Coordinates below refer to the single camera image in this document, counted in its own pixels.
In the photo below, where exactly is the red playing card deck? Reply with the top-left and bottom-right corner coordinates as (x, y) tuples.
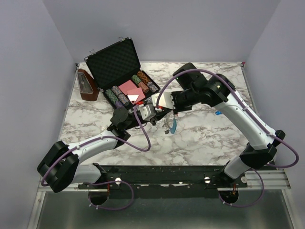
(118, 80), (145, 104)

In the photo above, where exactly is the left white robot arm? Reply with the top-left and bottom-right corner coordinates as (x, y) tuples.
(37, 104), (170, 193)

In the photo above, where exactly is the white dealer button card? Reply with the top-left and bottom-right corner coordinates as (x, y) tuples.
(127, 94), (139, 104)

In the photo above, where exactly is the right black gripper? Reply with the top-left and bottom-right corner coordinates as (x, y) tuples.
(165, 87), (199, 115)

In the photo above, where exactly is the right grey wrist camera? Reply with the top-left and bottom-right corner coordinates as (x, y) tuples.
(151, 92), (175, 110)

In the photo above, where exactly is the black mounting rail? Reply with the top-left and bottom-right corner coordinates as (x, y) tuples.
(78, 166), (247, 199)

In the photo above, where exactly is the blue silver carabiner keyring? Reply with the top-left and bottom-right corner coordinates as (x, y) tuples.
(163, 113), (177, 135)

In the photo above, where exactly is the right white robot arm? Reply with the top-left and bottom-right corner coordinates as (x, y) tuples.
(172, 62), (285, 187)

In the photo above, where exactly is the brown wooden metronome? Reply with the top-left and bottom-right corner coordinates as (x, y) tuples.
(77, 69), (99, 101)

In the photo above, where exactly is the black poker chip case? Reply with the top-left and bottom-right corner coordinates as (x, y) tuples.
(85, 37), (160, 110)

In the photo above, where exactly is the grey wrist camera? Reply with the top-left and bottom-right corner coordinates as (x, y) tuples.
(151, 92), (175, 110)
(138, 104), (156, 121)

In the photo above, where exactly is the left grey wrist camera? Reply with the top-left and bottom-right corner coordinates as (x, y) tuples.
(138, 104), (156, 121)

